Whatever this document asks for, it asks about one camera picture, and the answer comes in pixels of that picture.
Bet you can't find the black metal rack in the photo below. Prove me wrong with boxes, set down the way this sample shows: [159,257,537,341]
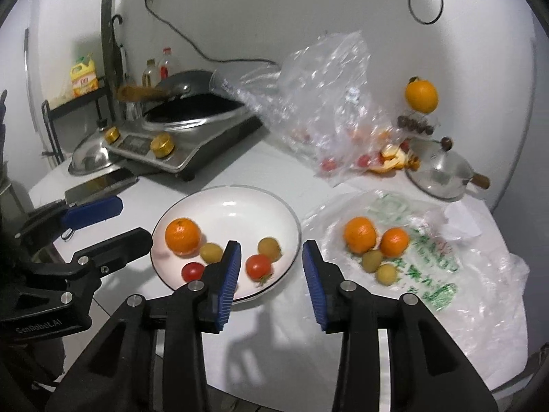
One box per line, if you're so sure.
[42,76,114,166]

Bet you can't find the yellow detergent bottle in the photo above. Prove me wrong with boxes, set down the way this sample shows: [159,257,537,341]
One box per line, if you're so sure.
[70,54,100,99]

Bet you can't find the steel wok lid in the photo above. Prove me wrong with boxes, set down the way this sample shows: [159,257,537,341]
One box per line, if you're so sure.
[69,128,125,176]

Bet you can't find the black umbrella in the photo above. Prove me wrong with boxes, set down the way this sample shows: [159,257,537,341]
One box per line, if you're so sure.
[110,14,129,95]

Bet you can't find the dark wok with wooden handle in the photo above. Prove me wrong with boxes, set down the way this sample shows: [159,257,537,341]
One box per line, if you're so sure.
[117,70,215,104]

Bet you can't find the large orange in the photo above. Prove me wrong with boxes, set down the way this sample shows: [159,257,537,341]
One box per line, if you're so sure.
[405,76,439,114]

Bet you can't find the crumpled clear plastic bag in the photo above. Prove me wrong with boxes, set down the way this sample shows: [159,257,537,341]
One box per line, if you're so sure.
[210,30,423,187]

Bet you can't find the orange peel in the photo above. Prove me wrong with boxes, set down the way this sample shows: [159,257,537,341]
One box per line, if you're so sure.
[371,142,421,175]

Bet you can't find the red capped bottle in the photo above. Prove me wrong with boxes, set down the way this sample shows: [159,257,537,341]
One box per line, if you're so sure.
[157,47,174,81]

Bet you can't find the silver induction cooker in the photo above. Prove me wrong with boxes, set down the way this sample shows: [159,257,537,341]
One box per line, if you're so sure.
[103,96,264,181]

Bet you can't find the green printed plastic bag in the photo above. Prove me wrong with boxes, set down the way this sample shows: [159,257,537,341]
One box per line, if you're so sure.
[300,189,530,365]

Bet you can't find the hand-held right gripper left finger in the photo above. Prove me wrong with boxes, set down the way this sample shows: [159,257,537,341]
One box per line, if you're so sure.
[45,240,243,412]

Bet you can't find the green jujube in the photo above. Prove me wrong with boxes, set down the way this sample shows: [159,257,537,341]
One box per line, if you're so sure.
[375,265,397,286]
[257,237,282,262]
[200,242,224,264]
[361,250,384,272]

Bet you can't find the peeled orange pieces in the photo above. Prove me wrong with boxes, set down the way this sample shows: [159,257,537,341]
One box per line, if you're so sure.
[349,124,393,142]

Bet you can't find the black smartphone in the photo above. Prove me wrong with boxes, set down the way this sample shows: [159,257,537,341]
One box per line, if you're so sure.
[64,168,140,204]

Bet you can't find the small orange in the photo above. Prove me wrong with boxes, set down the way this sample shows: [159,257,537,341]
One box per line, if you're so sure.
[344,217,378,254]
[165,218,202,255]
[379,227,410,258]

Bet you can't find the dark vertical pipe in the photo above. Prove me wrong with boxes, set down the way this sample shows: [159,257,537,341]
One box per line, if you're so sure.
[100,0,118,125]

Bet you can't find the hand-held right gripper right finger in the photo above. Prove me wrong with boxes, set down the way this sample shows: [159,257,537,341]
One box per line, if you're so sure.
[301,240,500,412]

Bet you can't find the cooking oil bottle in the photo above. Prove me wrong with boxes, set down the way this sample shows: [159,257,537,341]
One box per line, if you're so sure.
[142,59,159,89]

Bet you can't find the white plate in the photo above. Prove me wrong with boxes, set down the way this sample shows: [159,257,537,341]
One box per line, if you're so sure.
[150,184,302,303]

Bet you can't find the clear plastic cup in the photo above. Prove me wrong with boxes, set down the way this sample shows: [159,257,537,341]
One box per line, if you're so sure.
[209,69,249,95]

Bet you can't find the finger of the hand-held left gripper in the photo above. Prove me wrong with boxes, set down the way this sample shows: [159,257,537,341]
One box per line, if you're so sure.
[17,195,125,245]
[64,227,154,284]

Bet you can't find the black cooker cable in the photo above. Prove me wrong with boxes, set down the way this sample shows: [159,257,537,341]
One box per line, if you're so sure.
[143,0,279,67]

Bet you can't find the pot lid with brown knob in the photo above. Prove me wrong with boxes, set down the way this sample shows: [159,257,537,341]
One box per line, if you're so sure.
[407,136,472,194]

